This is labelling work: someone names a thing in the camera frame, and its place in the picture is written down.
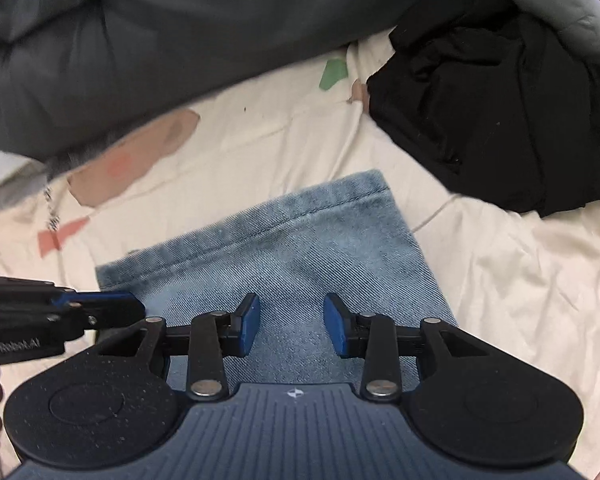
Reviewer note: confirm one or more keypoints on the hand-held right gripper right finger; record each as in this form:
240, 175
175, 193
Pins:
336, 325

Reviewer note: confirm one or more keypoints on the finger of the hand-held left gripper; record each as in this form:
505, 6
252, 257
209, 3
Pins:
115, 317
105, 301

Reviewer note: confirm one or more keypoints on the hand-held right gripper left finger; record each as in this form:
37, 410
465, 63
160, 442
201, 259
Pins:
250, 322

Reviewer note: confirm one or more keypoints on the light blue denim pants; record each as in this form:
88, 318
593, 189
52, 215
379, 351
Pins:
305, 250

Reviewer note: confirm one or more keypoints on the grey fluffy blanket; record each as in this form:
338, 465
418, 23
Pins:
80, 157

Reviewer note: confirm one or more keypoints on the cream bear-print bedsheet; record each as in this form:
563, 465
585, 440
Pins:
505, 285

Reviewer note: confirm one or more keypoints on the black garment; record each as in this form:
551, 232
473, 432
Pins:
480, 110

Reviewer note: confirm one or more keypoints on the dark grey duvet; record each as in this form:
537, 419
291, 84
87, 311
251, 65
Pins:
180, 35

